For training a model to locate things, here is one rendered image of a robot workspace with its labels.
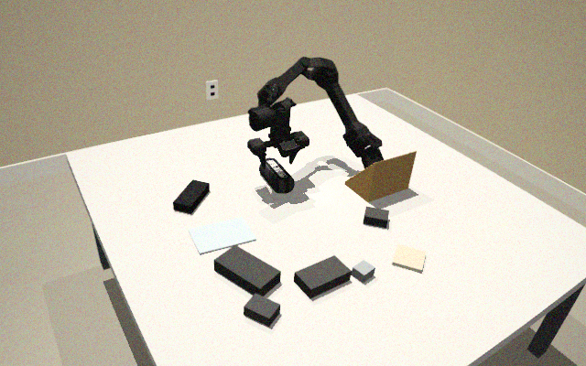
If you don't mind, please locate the dark grey controller unit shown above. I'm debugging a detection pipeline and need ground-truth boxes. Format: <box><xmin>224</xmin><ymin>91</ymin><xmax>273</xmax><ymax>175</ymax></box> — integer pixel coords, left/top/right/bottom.
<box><xmin>259</xmin><ymin>157</ymin><xmax>295</xmax><ymax>194</ymax></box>

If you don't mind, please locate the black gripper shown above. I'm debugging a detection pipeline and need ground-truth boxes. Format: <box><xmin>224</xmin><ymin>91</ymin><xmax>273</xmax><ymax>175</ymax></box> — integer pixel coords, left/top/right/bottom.
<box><xmin>247</xmin><ymin>124</ymin><xmax>309</xmax><ymax>169</ymax></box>

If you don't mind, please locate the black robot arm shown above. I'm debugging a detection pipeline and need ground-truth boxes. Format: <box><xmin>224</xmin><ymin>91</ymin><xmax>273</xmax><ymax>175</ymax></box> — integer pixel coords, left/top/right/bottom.
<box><xmin>247</xmin><ymin>57</ymin><xmax>384</xmax><ymax>169</ymax></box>

